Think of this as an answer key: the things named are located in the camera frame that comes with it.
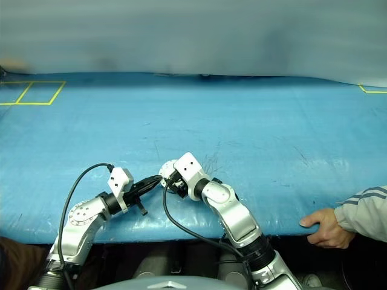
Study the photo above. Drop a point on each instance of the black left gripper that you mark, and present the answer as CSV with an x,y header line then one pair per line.
x,y
133,197

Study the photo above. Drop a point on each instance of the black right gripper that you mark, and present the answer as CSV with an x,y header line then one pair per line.
x,y
177,185

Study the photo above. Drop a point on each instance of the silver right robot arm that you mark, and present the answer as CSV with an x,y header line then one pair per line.
x,y
239,217

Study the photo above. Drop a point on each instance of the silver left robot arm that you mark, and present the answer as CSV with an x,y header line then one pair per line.
x,y
81,217

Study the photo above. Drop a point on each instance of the bystander bare hand gripping table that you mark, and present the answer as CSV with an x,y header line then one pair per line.
x,y
328,229

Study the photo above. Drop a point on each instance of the grey rounded cylinder shape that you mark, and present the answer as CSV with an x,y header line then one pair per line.
x,y
151,264
232,267

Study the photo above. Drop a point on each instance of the grey robot torso top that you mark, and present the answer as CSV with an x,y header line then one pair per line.
x,y
172,284

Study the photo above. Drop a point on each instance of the blue plastic table cover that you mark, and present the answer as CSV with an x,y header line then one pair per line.
x,y
272,136

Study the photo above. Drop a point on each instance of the small dark object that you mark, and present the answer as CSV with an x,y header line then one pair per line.
x,y
205,76

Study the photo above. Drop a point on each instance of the brown bystander garment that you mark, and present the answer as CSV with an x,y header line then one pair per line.
x,y
18,266

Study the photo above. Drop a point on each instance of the white sneaker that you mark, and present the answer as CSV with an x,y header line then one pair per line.
x,y
311,281

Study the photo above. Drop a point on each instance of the grey striped jacket sleeve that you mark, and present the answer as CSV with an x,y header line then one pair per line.
x,y
366,208

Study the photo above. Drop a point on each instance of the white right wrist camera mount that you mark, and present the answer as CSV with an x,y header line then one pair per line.
x,y
189,167

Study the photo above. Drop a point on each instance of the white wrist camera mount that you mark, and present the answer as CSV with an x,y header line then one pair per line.
x,y
189,167
119,179

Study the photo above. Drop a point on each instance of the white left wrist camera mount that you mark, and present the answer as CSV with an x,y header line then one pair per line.
x,y
119,179

